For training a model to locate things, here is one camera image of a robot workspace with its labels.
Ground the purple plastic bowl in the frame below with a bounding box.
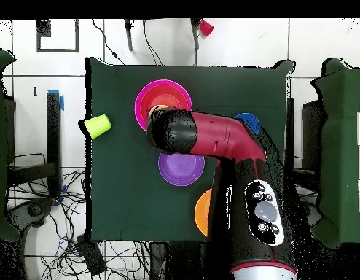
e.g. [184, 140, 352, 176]
[157, 152, 206, 187]

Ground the yellow plastic cup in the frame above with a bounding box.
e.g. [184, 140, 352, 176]
[147, 104, 170, 118]

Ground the red plastic bowl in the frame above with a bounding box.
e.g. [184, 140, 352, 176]
[139, 85, 189, 123]

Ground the large orange plastic bowl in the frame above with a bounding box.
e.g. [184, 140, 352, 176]
[194, 188, 213, 237]

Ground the large pink plastic bowl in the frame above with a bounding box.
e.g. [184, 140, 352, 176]
[134, 79, 193, 132]

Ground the dark green table cloth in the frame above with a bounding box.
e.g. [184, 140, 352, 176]
[85, 56, 294, 244]

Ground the small blue plastic bowl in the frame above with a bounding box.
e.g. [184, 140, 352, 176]
[234, 112, 262, 136]

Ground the lime green plastic cup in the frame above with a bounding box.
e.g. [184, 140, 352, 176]
[83, 114, 112, 139]

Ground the black metal stand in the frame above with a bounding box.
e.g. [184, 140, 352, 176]
[6, 92, 62, 197]
[285, 98, 295, 170]

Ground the black tripod leg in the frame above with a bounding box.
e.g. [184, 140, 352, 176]
[190, 18, 200, 50]
[124, 18, 135, 52]

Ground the red plastic cup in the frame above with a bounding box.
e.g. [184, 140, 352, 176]
[199, 19, 215, 38]

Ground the blue tape strip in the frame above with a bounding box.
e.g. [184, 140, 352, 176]
[47, 90, 65, 112]

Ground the black power strip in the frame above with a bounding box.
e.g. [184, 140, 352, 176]
[75, 234, 107, 276]

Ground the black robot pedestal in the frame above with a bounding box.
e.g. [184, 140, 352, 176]
[149, 241, 211, 280]

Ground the thin black cable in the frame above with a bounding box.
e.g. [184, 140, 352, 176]
[142, 18, 164, 66]

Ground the tangle of cables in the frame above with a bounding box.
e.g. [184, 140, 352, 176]
[7, 152, 152, 280]

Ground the black cable with plug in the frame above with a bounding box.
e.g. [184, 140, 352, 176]
[91, 18, 126, 66]

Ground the black square floor frame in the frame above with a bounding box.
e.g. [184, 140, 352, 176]
[36, 18, 79, 53]

